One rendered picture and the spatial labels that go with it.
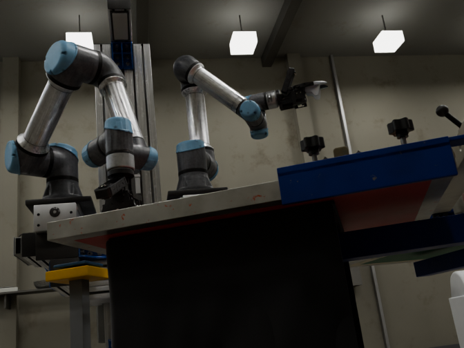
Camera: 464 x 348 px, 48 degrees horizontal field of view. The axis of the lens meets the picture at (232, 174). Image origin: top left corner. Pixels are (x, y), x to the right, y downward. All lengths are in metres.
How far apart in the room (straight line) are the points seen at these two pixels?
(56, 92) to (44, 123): 0.13
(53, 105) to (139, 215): 0.89
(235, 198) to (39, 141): 1.09
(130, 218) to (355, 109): 10.78
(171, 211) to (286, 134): 9.94
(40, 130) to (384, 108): 10.52
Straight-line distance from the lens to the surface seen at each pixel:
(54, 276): 1.51
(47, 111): 1.85
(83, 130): 10.54
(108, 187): 1.31
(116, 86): 1.76
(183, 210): 0.99
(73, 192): 1.99
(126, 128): 1.44
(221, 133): 10.60
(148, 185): 2.16
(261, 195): 0.95
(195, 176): 1.98
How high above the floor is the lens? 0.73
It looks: 17 degrees up
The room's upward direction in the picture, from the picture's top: 7 degrees counter-clockwise
